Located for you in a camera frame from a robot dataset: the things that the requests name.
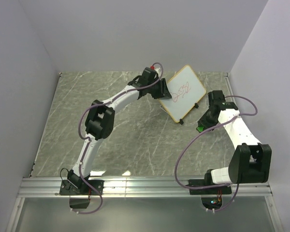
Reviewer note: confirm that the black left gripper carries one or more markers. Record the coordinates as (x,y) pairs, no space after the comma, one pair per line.
(163,91)

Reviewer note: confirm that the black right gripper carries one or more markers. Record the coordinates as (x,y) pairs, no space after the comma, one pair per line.
(203,122)

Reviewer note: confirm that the green black whiteboard eraser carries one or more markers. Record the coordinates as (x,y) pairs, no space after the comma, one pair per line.
(200,128)

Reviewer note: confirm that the small whiteboard with yellow frame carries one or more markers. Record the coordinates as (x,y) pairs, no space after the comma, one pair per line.
(186,90)

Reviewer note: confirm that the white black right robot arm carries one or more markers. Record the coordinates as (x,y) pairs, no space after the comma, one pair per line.
(251,160)

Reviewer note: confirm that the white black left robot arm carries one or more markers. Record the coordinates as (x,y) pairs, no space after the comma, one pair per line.
(100,117)

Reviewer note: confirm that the black whiteboard stand feet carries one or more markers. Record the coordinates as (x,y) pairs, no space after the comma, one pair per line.
(181,120)

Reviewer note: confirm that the aluminium mounting rail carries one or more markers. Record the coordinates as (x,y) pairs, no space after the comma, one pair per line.
(114,187)

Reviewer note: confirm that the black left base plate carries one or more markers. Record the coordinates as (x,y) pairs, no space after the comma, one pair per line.
(68,189)

